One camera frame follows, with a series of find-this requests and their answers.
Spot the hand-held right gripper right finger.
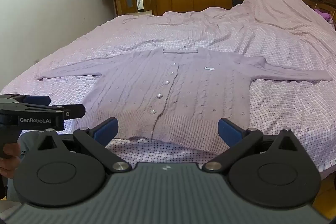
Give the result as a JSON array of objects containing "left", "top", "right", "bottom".
[{"left": 203, "top": 118, "right": 300, "bottom": 174}]

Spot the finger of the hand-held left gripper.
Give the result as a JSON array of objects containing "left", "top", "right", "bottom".
[
  {"left": 0, "top": 104, "right": 86, "bottom": 120},
  {"left": 0, "top": 93, "right": 51, "bottom": 107}
]

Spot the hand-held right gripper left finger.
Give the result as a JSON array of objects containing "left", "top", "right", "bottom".
[{"left": 37, "top": 117, "right": 132, "bottom": 174}]

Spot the purple knit cardigan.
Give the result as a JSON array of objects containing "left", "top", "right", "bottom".
[{"left": 37, "top": 47, "right": 333, "bottom": 147}]

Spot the person's left hand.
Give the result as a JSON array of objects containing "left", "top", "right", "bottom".
[{"left": 0, "top": 143, "right": 22, "bottom": 178}]

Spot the pink checked bedsheet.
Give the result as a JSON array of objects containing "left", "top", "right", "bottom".
[{"left": 0, "top": 0, "right": 336, "bottom": 177}]

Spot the purple cloth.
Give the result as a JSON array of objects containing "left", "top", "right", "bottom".
[{"left": 314, "top": 7, "right": 336, "bottom": 30}]

